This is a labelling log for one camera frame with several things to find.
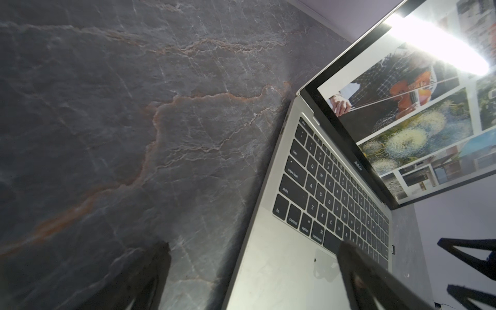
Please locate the silver laptop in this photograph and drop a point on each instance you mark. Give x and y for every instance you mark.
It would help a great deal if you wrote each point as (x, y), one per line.
(405, 113)

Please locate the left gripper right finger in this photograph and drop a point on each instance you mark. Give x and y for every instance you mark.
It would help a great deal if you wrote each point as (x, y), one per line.
(370, 286)

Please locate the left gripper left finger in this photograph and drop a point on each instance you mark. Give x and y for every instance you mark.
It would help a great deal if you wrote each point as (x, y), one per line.
(139, 286)

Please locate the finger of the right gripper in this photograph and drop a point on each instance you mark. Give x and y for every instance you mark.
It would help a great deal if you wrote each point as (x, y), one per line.
(485, 267)
(466, 297)

